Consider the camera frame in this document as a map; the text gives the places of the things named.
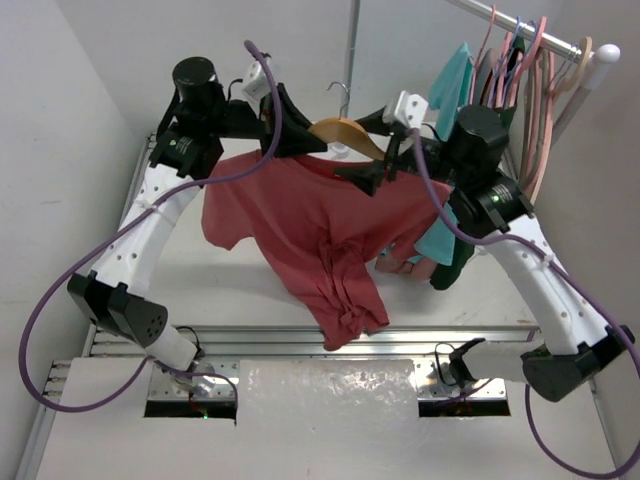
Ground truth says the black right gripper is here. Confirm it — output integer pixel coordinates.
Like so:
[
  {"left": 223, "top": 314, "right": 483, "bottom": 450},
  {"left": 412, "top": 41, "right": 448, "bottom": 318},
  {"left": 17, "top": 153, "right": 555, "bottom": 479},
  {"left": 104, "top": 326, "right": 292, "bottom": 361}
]
[{"left": 336, "top": 107, "right": 472, "bottom": 196}]

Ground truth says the wooden clothes hanger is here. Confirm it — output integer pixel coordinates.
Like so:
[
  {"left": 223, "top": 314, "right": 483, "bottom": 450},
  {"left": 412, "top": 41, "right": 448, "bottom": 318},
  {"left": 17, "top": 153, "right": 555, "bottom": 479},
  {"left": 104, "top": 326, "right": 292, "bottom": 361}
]
[{"left": 308, "top": 81, "right": 385, "bottom": 161}]

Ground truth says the salmon red t-shirt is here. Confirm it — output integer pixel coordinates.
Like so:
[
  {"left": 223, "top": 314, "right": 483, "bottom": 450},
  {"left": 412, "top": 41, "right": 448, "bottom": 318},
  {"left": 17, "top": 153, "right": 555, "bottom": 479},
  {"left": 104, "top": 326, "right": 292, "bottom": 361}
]
[{"left": 201, "top": 151, "right": 450, "bottom": 351}]

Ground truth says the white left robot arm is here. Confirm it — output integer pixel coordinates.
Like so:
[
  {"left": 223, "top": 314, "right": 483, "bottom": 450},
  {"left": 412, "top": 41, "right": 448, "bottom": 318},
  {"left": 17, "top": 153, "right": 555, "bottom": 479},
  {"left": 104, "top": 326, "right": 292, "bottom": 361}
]
[{"left": 67, "top": 54, "right": 322, "bottom": 371}]

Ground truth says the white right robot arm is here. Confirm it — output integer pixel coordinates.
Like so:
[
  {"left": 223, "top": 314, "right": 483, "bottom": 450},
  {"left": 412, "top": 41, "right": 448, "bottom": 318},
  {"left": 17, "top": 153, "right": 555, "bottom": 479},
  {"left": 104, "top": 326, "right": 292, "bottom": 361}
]
[{"left": 338, "top": 102, "right": 639, "bottom": 402}]

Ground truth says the teal t-shirt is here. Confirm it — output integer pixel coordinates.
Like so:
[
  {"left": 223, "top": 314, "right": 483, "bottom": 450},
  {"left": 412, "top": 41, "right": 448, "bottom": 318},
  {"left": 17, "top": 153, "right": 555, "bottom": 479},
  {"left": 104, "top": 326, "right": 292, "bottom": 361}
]
[{"left": 414, "top": 43, "right": 474, "bottom": 266}]

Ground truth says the pink empty hanger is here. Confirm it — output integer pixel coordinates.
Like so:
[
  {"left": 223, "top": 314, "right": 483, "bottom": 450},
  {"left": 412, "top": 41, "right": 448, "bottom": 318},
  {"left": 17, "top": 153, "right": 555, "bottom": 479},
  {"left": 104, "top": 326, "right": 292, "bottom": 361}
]
[{"left": 518, "top": 49, "right": 555, "bottom": 204}]

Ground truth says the pink hanger with blue hook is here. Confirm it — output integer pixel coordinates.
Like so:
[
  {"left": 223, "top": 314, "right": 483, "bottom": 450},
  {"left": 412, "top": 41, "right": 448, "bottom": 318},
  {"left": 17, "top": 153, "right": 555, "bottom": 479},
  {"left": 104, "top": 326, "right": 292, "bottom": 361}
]
[{"left": 488, "top": 16, "right": 547, "bottom": 108}]

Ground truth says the beige empty hanger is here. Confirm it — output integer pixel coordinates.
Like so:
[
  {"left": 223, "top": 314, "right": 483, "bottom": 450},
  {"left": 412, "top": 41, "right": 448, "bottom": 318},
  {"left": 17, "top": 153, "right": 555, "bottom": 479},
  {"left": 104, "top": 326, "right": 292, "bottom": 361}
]
[{"left": 519, "top": 35, "right": 596, "bottom": 201}]

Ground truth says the beige pink garment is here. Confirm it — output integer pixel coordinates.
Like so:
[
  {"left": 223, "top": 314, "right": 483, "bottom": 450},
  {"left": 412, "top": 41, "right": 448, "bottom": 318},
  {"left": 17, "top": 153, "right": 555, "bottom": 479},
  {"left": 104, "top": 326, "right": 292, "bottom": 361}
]
[{"left": 374, "top": 246, "right": 438, "bottom": 282}]

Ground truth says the grey rack upright pole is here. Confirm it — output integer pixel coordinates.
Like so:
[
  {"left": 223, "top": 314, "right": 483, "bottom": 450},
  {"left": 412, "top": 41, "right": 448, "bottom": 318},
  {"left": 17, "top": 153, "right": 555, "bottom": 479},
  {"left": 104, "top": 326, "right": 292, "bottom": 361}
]
[{"left": 342, "top": 0, "right": 361, "bottom": 116}]

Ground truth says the dark green hanging garment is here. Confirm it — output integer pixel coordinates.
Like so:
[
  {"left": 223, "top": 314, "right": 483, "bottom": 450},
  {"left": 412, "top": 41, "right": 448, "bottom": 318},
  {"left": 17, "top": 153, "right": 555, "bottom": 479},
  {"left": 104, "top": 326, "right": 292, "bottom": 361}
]
[{"left": 429, "top": 39, "right": 517, "bottom": 290}]

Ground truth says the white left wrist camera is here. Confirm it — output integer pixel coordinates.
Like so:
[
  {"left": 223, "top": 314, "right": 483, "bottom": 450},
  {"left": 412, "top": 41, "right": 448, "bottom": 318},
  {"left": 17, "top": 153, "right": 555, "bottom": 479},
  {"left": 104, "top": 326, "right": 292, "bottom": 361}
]
[{"left": 241, "top": 57, "right": 279, "bottom": 103}]

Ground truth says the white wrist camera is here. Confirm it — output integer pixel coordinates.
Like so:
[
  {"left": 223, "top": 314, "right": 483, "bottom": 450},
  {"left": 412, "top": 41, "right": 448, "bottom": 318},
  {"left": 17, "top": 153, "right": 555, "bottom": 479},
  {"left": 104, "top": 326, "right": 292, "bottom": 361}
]
[
  {"left": 241, "top": 57, "right": 279, "bottom": 103},
  {"left": 382, "top": 90, "right": 429, "bottom": 129}
]

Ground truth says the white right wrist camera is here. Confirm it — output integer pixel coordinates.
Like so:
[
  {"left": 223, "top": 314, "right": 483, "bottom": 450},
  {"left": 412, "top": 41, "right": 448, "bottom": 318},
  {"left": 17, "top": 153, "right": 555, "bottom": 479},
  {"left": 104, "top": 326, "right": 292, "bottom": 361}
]
[{"left": 382, "top": 90, "right": 429, "bottom": 129}]

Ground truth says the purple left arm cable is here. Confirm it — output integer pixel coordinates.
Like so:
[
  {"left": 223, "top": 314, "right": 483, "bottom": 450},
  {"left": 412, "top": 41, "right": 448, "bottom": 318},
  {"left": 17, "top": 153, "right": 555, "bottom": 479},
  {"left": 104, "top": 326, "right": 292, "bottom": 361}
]
[{"left": 18, "top": 39, "right": 285, "bottom": 414}]

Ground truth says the chrome hanging rail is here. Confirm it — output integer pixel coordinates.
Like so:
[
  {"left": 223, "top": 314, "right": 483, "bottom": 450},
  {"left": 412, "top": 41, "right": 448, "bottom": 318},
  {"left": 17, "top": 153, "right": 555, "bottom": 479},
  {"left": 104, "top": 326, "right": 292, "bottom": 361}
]
[{"left": 447, "top": 0, "right": 582, "bottom": 62}]

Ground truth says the white rack corner post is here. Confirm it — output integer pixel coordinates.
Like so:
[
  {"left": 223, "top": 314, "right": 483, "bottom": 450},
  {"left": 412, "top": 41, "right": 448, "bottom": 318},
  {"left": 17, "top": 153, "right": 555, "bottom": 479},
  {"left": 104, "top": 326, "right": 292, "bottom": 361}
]
[{"left": 551, "top": 44, "right": 621, "bottom": 145}]

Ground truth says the aluminium frame rail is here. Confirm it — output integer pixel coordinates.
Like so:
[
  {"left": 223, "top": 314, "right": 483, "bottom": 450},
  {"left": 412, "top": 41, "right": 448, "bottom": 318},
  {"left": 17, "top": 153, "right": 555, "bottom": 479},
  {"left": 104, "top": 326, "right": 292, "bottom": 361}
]
[{"left": 14, "top": 130, "right": 571, "bottom": 480}]

